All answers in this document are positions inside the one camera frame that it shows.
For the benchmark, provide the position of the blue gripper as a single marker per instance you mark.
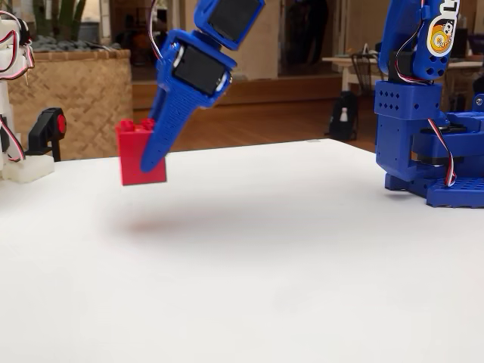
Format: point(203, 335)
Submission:
point(181, 101)

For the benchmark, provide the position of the small red cube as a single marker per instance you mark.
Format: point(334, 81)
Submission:
point(130, 159)

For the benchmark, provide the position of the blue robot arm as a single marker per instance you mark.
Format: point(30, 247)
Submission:
point(397, 125)

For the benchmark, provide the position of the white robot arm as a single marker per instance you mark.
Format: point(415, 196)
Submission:
point(11, 113)

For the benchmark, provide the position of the wicker planter basket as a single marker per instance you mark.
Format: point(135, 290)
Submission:
point(87, 94)

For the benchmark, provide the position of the black clamp with red button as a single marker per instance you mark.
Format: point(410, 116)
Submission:
point(47, 132)

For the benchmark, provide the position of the green plants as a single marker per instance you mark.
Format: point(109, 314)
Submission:
point(56, 22)

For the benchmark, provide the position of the black backpack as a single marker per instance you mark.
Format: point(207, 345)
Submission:
point(343, 117)

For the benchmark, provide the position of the white background table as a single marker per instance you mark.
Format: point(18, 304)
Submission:
point(340, 62)

